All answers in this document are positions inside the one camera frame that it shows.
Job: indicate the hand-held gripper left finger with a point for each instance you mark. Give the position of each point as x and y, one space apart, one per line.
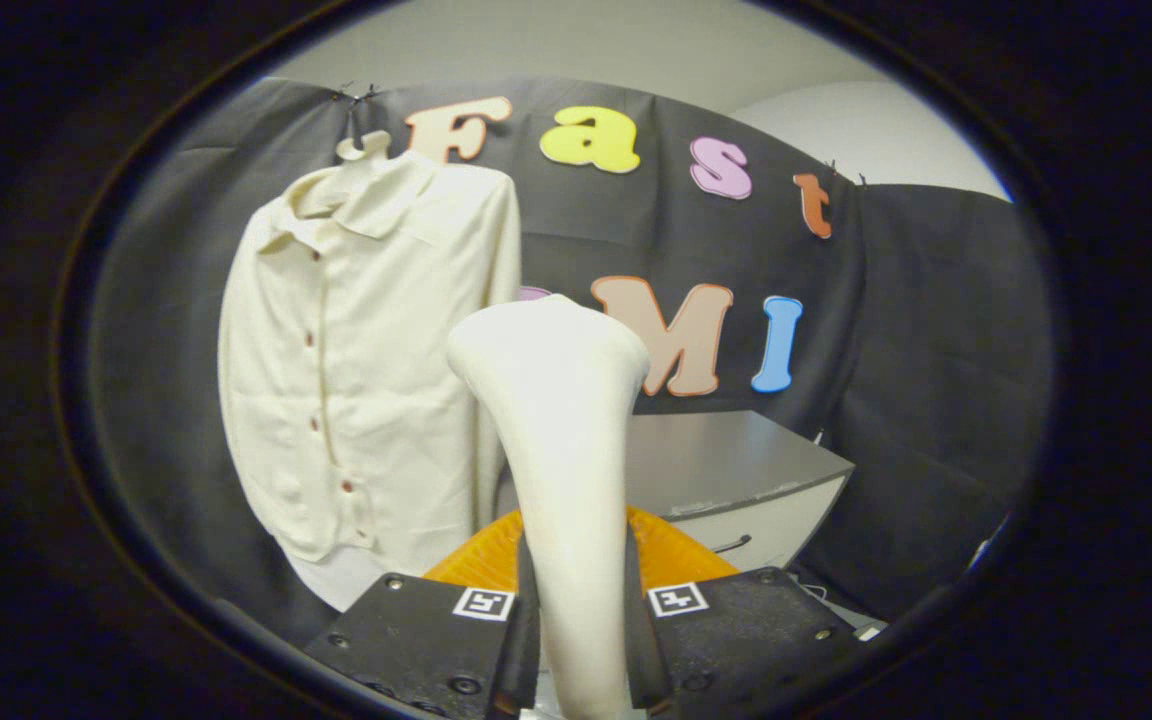
416 640

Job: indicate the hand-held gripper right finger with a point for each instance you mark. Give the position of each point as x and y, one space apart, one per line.
746 640

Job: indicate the white garment steamer head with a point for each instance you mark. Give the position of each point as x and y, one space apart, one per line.
566 450

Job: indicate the cream button shirt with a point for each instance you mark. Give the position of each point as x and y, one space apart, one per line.
366 380

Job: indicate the white clothes hanger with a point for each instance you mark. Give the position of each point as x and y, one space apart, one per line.
361 148

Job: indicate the white hanging board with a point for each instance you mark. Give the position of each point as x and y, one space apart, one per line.
336 582

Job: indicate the grey top beige cabinet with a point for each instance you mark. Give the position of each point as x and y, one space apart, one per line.
726 460

